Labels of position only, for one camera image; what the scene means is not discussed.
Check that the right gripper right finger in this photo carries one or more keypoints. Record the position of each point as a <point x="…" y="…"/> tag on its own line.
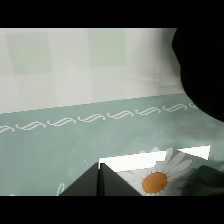
<point x="115" y="185"/>

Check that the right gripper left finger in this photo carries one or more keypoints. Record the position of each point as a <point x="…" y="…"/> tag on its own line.
<point x="87" y="184"/>

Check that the dark green garment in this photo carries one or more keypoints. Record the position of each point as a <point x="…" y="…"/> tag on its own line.
<point x="209" y="181"/>

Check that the black garment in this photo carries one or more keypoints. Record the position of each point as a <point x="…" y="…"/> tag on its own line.
<point x="203" y="66"/>

